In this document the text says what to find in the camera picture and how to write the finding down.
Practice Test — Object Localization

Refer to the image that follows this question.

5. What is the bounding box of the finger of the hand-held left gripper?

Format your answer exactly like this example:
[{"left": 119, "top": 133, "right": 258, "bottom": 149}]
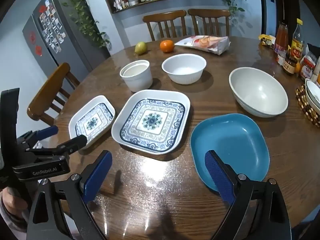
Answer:
[
  {"left": 16, "top": 126, "right": 59, "bottom": 149},
  {"left": 25, "top": 135, "right": 88, "bottom": 156}
]

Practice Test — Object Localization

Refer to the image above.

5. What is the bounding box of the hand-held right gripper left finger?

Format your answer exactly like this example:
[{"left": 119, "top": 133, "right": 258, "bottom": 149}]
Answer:
[{"left": 26, "top": 150, "right": 113, "bottom": 240}]

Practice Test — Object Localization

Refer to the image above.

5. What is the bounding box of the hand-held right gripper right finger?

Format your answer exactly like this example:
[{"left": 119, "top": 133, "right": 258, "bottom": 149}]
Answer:
[{"left": 204, "top": 150, "right": 292, "bottom": 240}]

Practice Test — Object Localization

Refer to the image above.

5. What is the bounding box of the small rectangular patterned plate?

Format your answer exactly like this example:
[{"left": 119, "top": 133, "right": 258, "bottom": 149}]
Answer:
[{"left": 68, "top": 95, "right": 116, "bottom": 150}]

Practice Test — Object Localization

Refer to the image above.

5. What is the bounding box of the blue plate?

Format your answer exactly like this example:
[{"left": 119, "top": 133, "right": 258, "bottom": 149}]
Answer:
[{"left": 190, "top": 113, "right": 270, "bottom": 193}]

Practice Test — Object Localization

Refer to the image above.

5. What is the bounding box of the large square patterned plate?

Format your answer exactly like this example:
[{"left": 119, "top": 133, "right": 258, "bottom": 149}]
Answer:
[{"left": 111, "top": 89, "right": 191, "bottom": 155}]

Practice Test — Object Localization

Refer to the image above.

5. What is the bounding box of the white ribbed cup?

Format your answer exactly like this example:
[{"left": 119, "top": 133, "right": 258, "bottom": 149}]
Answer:
[{"left": 119, "top": 60, "right": 153, "bottom": 92}]

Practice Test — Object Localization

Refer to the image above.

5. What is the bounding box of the large pale grey bowl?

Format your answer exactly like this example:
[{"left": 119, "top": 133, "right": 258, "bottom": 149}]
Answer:
[{"left": 228, "top": 67, "right": 289, "bottom": 118}]

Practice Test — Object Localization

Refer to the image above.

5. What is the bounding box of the white ribbed bowl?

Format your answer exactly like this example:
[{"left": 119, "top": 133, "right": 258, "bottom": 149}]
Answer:
[{"left": 161, "top": 54, "right": 207, "bottom": 85}]

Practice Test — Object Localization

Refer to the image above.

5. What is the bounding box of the person's left forearm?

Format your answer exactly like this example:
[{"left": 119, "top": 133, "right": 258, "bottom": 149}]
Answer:
[{"left": 0, "top": 202, "right": 28, "bottom": 240}]

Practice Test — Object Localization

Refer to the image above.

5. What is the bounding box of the person's left hand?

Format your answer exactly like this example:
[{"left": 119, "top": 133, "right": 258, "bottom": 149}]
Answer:
[{"left": 1, "top": 187, "right": 28, "bottom": 221}]

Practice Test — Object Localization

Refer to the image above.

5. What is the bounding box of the wooden chair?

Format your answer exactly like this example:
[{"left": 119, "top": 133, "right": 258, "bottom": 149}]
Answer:
[
  {"left": 142, "top": 10, "right": 187, "bottom": 42},
  {"left": 187, "top": 8, "right": 231, "bottom": 37},
  {"left": 27, "top": 62, "right": 80, "bottom": 127}
]

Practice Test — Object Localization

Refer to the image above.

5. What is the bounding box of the grey fridge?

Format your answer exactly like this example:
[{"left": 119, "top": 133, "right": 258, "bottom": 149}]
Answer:
[{"left": 22, "top": 0, "right": 112, "bottom": 78}]

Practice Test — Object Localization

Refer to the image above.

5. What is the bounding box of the cluster of fridge magnets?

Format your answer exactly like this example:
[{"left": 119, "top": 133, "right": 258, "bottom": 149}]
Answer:
[{"left": 37, "top": 0, "right": 67, "bottom": 53}]

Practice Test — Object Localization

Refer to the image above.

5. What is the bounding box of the beaded wooden trivet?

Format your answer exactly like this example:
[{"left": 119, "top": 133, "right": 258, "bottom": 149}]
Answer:
[{"left": 296, "top": 84, "right": 320, "bottom": 128}]

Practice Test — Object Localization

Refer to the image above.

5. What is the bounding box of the green pear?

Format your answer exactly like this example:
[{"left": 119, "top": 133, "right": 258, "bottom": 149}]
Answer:
[{"left": 134, "top": 42, "right": 148, "bottom": 55}]

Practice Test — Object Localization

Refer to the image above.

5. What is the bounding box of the white oval dish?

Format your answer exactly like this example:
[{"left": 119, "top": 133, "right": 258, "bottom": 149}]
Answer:
[{"left": 304, "top": 78, "right": 320, "bottom": 115}]

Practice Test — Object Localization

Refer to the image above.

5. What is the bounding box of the long trailing green plant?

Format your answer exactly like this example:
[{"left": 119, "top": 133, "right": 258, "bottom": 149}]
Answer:
[{"left": 51, "top": 0, "right": 112, "bottom": 49}]

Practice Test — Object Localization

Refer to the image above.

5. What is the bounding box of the white bowl with dark rim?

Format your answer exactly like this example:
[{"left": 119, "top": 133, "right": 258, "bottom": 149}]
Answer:
[{"left": 306, "top": 80, "right": 320, "bottom": 105}]

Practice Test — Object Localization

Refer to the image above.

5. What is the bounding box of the orange mandarin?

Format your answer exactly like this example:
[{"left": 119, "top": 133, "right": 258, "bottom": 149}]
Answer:
[{"left": 159, "top": 39, "right": 175, "bottom": 53}]

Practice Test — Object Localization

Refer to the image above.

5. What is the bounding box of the dark sauce jar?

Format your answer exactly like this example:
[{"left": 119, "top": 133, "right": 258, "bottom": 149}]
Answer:
[{"left": 282, "top": 54, "right": 299, "bottom": 75}]

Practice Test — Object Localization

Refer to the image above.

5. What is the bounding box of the white snack bag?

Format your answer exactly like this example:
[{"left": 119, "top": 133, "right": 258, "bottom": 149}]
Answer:
[{"left": 174, "top": 35, "right": 230, "bottom": 55}]

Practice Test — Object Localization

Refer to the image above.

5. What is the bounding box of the red-lidded jar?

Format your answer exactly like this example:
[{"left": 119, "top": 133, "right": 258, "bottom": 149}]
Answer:
[{"left": 299, "top": 59, "right": 317, "bottom": 80}]

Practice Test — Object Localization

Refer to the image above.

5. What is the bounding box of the yellow snack packet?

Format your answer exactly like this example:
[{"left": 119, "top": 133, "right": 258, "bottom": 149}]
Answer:
[{"left": 259, "top": 34, "right": 277, "bottom": 48}]

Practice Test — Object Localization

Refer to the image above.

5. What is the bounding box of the cluster of red sauce bottles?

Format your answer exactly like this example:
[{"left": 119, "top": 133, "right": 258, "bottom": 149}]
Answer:
[{"left": 114, "top": 0, "right": 130, "bottom": 10}]

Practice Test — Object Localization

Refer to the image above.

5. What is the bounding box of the tall red sauce bottle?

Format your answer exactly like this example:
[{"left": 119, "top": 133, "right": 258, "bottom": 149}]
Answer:
[{"left": 274, "top": 21, "right": 289, "bottom": 54}]

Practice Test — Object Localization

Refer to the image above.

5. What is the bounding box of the yellow-capped bottle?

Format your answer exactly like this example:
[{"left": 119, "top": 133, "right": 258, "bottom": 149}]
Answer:
[{"left": 291, "top": 18, "right": 305, "bottom": 60}]

